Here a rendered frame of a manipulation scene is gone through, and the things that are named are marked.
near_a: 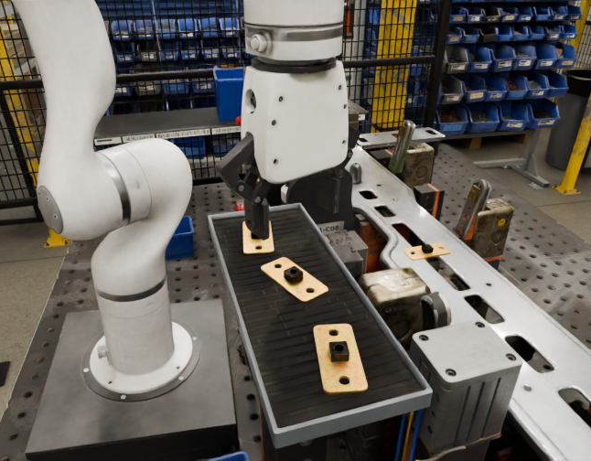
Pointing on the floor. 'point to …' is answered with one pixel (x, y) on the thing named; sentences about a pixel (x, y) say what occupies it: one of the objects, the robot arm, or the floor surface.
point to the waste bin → (570, 115)
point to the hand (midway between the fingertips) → (294, 212)
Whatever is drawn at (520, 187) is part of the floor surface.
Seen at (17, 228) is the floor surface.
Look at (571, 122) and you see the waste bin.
